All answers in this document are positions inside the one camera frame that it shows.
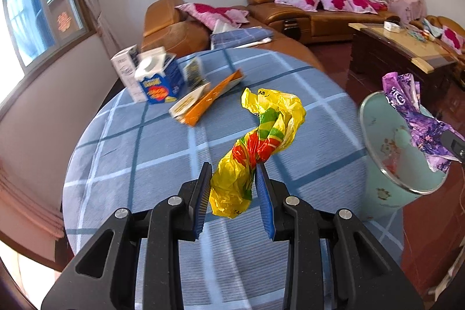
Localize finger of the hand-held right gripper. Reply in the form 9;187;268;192
440;128;465;163

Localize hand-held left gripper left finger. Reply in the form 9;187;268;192
41;162;213;310

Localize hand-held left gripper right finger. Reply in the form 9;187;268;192
254;162;425;310

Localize yellow printed plastic bag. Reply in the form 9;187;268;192
210;88;306;220

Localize purple crinkled wrapper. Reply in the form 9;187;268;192
381;72;460;173

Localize teal trash bin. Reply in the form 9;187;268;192
358;91;448;220

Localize round table blue checked cloth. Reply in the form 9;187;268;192
62;48;404;310

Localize white yellow flat packet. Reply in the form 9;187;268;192
169;84;213;122

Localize orange long packet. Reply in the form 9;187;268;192
180;69;247;127

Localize wooden coffee table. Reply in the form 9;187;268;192
348;21;465;93

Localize blue drink carton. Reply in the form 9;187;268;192
134;46;186;104

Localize teal white cushion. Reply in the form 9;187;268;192
421;17;442;38

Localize brown leather armchair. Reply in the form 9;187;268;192
410;15;465;54

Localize dark snack packet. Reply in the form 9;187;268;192
183;58;204;85

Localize white milk carton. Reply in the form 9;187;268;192
111;44;140;103

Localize pink cloth-covered furniture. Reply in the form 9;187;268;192
389;0;427;20

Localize folded blue checked cloth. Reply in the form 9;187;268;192
210;27;274;50

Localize white plastic bag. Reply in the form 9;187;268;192
212;19;233;34

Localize dark small stool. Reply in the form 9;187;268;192
283;19;301;40

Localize brown leather long sofa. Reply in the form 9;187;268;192
247;0;400;44

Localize brown leather chaise sofa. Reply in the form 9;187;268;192
140;0;326;73

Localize red paper window decoration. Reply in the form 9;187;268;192
56;10;72;33

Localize window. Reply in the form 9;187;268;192
0;0;93;74

